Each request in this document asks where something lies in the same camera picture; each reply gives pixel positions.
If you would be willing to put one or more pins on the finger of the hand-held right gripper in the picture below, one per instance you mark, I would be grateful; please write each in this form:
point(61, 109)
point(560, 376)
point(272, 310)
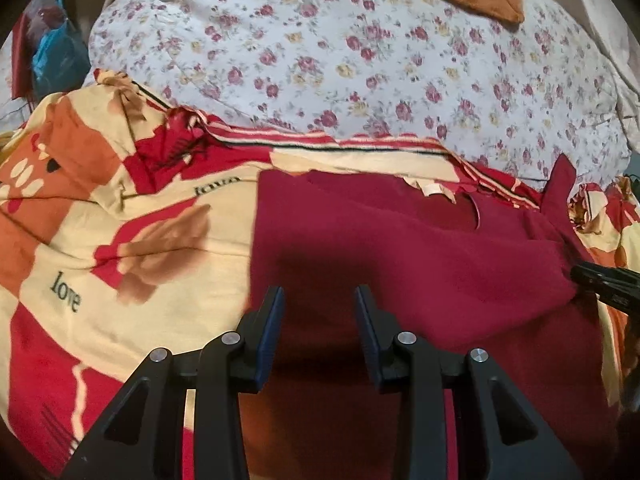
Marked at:
point(607, 282)

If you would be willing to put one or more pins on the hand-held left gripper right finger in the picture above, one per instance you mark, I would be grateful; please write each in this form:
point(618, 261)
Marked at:
point(369, 350)

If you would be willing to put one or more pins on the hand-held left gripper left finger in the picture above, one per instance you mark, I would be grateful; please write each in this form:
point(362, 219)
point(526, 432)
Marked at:
point(266, 352)

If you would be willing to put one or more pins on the dark red garment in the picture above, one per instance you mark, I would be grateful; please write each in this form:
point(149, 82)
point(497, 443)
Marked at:
point(400, 250)

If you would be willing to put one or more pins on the orange red printed blanket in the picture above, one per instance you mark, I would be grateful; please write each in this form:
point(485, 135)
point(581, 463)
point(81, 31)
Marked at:
point(100, 240)

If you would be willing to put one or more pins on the beige cloth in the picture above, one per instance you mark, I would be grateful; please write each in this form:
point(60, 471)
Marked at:
point(607, 25)

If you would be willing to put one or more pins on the white floral quilt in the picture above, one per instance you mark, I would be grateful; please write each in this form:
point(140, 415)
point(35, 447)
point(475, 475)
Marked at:
point(300, 60)

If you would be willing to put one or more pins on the blue plastic bag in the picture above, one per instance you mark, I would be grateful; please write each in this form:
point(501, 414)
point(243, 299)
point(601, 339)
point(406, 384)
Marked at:
point(55, 55)

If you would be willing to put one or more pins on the red board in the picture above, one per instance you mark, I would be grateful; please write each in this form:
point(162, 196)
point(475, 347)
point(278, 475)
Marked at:
point(21, 55)

